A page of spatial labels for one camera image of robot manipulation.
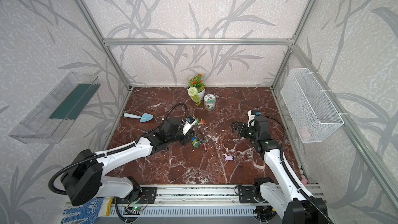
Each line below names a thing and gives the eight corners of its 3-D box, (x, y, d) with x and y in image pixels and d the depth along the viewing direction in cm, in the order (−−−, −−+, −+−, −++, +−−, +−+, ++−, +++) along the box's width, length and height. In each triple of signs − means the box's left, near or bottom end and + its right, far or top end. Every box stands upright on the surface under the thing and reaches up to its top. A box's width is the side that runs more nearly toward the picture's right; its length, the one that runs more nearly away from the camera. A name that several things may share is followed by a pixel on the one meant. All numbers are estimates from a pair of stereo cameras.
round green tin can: (204, 110, 109) (203, 102, 102) (204, 102, 114) (204, 94, 107) (215, 110, 109) (216, 103, 102) (215, 102, 114) (215, 94, 107)
